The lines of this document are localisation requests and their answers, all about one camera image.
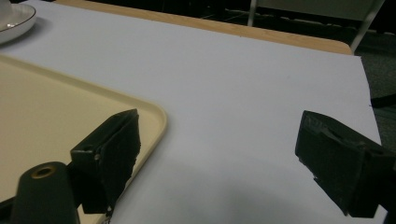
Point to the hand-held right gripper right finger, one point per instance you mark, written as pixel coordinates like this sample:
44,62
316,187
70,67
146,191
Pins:
336,161

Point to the white paper sheet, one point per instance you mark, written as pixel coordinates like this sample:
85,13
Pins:
230,109

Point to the beige plastic tray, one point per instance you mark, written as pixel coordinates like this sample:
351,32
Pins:
46,124

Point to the white metal stand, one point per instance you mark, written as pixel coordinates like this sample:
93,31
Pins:
367,21

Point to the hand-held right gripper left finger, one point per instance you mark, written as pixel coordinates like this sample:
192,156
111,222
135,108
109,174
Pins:
115,155

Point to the white saucer with dark rim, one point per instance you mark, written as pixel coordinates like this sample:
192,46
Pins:
15,25

